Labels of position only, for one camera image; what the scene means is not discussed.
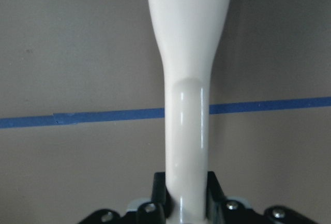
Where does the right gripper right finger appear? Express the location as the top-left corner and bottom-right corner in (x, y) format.
(206, 171), (316, 224)

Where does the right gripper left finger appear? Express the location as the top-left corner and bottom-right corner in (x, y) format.
(80, 172), (171, 224)

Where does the beige hand brush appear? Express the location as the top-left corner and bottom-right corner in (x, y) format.
(148, 0), (230, 223)

